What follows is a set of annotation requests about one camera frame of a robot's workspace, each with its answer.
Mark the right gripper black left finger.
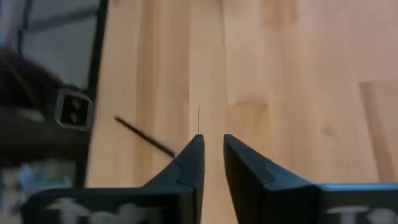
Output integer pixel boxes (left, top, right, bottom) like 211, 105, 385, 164
21, 134, 205, 224

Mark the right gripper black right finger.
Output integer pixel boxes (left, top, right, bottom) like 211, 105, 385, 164
223, 134, 398, 224

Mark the slim grey makeup brush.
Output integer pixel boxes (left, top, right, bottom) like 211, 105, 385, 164
113, 114, 177, 159

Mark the dark bulky object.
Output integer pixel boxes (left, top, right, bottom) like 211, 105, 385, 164
0, 46, 91, 166

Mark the black table border strip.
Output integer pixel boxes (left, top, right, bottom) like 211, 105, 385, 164
73, 0, 109, 189

